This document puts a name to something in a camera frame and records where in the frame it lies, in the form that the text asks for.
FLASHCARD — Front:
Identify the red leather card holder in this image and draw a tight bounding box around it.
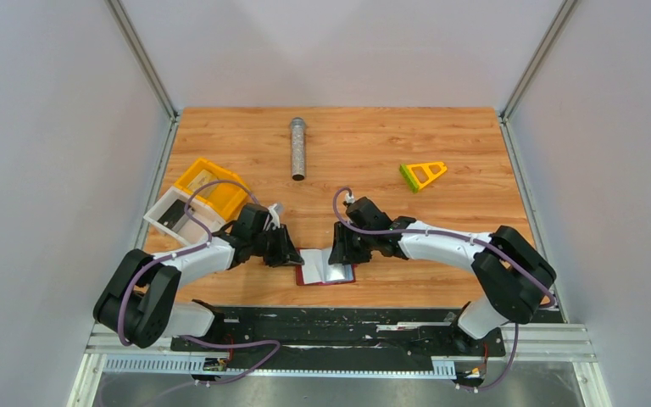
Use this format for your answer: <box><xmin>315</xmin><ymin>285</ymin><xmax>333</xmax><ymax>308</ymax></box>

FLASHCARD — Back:
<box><xmin>295</xmin><ymin>248</ymin><xmax>356</xmax><ymax>286</ymax></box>

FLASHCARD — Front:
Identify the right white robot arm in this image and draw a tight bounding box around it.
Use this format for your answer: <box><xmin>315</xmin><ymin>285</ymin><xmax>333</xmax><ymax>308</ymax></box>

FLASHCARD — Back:
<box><xmin>329</xmin><ymin>187</ymin><xmax>557</xmax><ymax>340</ymax></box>

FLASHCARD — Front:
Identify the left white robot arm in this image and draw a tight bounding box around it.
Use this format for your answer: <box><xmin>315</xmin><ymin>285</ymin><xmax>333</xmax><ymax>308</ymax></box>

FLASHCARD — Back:
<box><xmin>92</xmin><ymin>203</ymin><xmax>304</xmax><ymax>348</ymax></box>

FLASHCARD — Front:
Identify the black card in white bin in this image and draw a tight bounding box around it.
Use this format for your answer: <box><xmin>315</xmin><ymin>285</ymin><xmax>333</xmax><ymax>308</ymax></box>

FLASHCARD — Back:
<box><xmin>159</xmin><ymin>200</ymin><xmax>186</xmax><ymax>231</ymax></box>

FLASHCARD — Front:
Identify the yellow plastic bin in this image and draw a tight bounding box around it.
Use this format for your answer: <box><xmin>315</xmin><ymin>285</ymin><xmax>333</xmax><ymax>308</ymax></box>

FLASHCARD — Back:
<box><xmin>174</xmin><ymin>158</ymin><xmax>249</xmax><ymax>220</ymax></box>

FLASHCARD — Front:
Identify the white plastic bin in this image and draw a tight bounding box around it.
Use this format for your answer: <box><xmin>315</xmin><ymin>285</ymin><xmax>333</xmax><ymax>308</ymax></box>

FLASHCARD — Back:
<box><xmin>143</xmin><ymin>187</ymin><xmax>225</xmax><ymax>246</ymax></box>

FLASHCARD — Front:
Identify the grey metal tube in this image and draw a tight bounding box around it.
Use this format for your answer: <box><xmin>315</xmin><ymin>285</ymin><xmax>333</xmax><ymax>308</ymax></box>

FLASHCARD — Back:
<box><xmin>290</xmin><ymin>117</ymin><xmax>307</xmax><ymax>181</ymax></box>

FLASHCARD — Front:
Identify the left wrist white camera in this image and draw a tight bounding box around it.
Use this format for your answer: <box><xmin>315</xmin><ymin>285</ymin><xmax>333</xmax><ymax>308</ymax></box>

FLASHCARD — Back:
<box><xmin>268</xmin><ymin>203</ymin><xmax>284</xmax><ymax>229</ymax></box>

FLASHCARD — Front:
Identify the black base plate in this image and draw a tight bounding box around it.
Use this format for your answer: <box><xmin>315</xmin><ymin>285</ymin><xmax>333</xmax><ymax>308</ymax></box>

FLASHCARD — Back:
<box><xmin>202</xmin><ymin>307</ymin><xmax>506</xmax><ymax>371</ymax></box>

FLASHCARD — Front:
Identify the yellow green triangular bracket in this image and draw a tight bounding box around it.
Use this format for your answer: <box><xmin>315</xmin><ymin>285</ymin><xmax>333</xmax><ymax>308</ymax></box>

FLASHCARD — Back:
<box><xmin>398</xmin><ymin>161</ymin><xmax>448</xmax><ymax>193</ymax></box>

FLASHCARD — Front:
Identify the slotted white cable duct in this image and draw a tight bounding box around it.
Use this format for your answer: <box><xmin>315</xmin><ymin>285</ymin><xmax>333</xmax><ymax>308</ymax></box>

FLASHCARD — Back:
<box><xmin>103</xmin><ymin>354</ymin><xmax>457</xmax><ymax>380</ymax></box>

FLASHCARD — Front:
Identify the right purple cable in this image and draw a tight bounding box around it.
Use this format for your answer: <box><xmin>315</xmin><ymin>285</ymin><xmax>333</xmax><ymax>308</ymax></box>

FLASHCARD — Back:
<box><xmin>332</xmin><ymin>187</ymin><xmax>558</xmax><ymax>393</ymax></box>

